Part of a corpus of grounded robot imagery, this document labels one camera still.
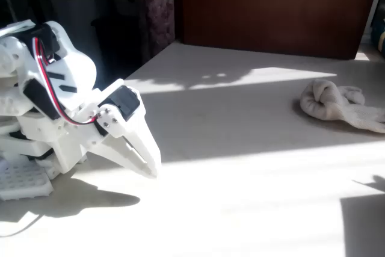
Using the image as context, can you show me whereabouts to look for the white knitted cloth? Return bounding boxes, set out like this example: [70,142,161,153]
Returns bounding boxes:
[300,78,385,134]

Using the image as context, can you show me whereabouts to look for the floral patterned curtain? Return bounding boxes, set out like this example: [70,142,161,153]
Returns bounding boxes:
[140,0,176,57]

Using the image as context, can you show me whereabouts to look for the brown wooden panel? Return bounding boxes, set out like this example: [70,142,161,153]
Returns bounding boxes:
[179,0,383,61]

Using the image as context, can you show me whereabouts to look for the red white black gripper cable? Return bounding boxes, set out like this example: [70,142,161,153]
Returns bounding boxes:
[32,37,103,126]

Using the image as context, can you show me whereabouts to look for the white perforated base plate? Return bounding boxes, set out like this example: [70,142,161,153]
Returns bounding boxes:
[0,156,55,202]

